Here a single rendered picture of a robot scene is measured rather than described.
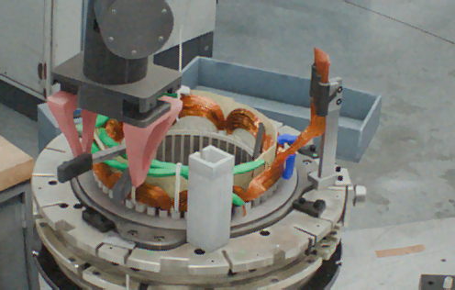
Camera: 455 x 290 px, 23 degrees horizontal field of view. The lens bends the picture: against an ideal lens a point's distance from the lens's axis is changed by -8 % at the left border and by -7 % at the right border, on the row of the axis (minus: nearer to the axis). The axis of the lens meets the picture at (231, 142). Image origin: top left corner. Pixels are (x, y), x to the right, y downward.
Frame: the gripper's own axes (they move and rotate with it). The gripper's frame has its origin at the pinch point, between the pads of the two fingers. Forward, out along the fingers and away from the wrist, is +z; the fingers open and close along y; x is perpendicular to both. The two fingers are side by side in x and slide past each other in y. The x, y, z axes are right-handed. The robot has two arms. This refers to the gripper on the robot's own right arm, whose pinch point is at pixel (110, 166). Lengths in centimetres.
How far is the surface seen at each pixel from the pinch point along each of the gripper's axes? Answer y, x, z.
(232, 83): -10.7, 46.7, 11.8
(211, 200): 8.8, 2.7, 1.7
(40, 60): -143, 187, 89
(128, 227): 1.0, 1.9, 6.9
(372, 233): 6, 63, 37
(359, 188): 15.8, 22.3, 7.3
